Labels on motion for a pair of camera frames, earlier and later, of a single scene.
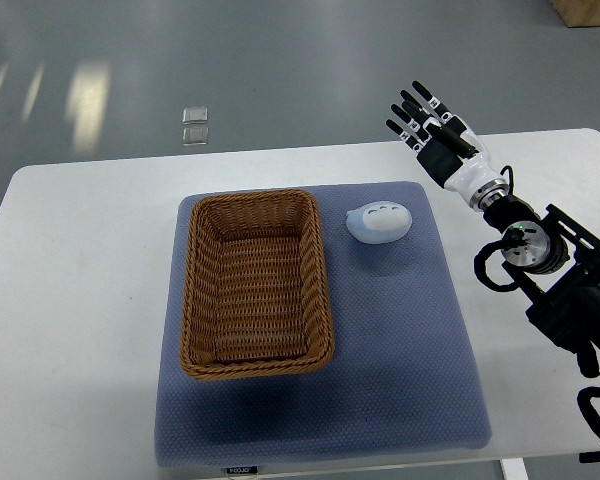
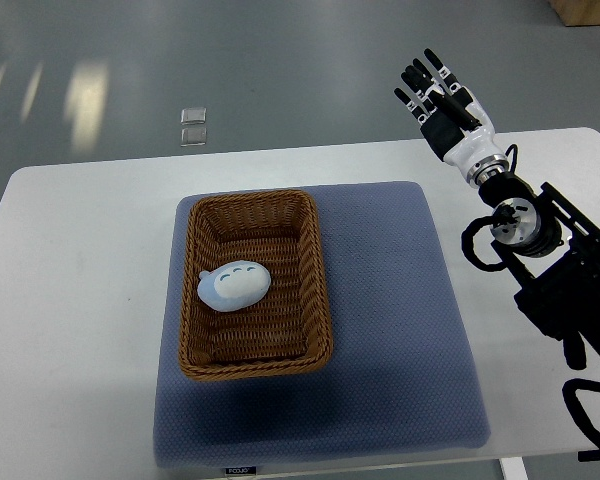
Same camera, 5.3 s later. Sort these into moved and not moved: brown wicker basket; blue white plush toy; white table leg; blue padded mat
Moved: blue white plush toy
Not moved: brown wicker basket; blue padded mat; white table leg
